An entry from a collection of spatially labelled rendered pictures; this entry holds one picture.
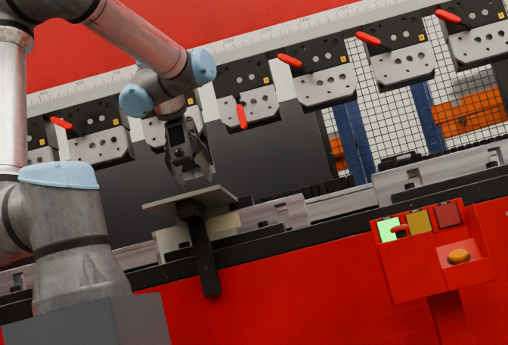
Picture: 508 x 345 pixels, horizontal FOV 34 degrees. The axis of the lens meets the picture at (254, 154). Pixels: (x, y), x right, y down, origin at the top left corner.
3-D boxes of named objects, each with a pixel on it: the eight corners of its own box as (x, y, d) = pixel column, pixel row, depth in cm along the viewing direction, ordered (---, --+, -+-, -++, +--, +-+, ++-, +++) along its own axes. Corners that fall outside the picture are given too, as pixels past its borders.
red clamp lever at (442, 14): (437, 6, 205) (475, 22, 203) (435, 12, 209) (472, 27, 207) (434, 13, 204) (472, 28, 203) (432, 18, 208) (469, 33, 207)
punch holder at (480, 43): (457, 64, 206) (438, 2, 209) (454, 73, 214) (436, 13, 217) (518, 48, 204) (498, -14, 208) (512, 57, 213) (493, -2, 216)
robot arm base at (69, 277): (104, 297, 119) (91, 230, 121) (13, 322, 123) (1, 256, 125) (148, 293, 133) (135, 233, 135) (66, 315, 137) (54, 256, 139)
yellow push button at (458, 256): (453, 269, 166) (450, 260, 166) (448, 259, 170) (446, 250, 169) (472, 265, 166) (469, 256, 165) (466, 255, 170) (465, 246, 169)
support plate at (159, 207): (142, 209, 186) (141, 204, 186) (169, 219, 211) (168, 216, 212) (220, 188, 184) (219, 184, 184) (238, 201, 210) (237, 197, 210)
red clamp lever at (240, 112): (240, 128, 206) (231, 91, 208) (243, 132, 210) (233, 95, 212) (247, 127, 206) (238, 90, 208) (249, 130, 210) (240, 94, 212)
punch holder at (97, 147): (72, 169, 214) (60, 108, 217) (83, 174, 222) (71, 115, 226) (128, 154, 213) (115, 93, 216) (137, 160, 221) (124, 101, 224)
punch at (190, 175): (177, 181, 214) (169, 146, 215) (179, 183, 215) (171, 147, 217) (215, 172, 213) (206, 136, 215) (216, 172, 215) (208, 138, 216)
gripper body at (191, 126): (201, 137, 206) (186, 94, 200) (201, 154, 199) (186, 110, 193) (171, 145, 207) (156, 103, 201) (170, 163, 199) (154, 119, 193)
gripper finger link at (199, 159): (220, 166, 208) (200, 138, 204) (221, 179, 203) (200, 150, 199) (209, 172, 209) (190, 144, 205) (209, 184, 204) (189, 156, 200)
